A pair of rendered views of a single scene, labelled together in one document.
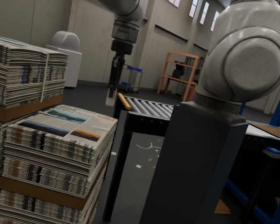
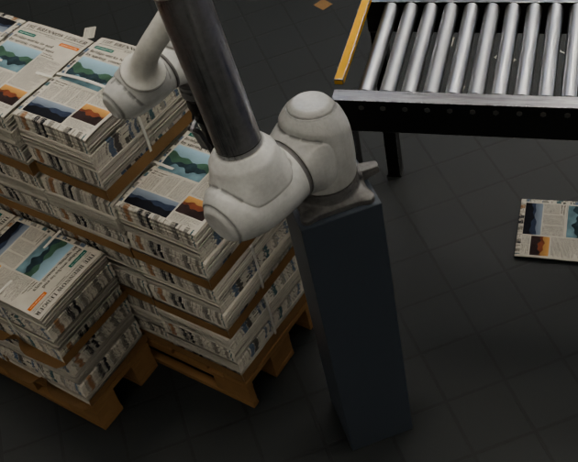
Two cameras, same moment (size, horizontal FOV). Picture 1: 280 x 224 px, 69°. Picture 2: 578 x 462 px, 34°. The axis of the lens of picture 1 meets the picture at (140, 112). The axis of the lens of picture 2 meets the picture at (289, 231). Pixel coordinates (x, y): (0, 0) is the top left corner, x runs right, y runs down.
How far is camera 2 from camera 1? 1.99 m
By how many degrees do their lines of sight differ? 48
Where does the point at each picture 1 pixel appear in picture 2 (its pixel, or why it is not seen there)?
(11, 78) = (98, 161)
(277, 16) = (230, 180)
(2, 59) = (83, 148)
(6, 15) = not seen: outside the picture
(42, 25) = not seen: outside the picture
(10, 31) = not seen: outside the picture
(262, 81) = (228, 236)
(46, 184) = (171, 260)
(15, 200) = (154, 270)
